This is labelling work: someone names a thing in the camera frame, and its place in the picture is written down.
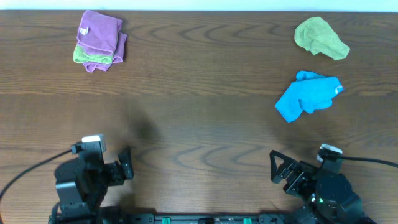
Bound folded purple cloth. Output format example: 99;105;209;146
83;32;127;73

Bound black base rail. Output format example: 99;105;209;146
48;213;294;224

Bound crumpled blue cloth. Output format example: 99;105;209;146
275;70;344;123

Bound crumpled green cloth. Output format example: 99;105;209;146
294;17;350;60

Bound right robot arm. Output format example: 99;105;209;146
270;144;375;224

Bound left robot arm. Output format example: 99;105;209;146
49;141;134;223

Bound purple microfiber cloth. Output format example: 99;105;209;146
76;10;123;55

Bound folded green cloth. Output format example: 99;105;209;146
73;44;113;64

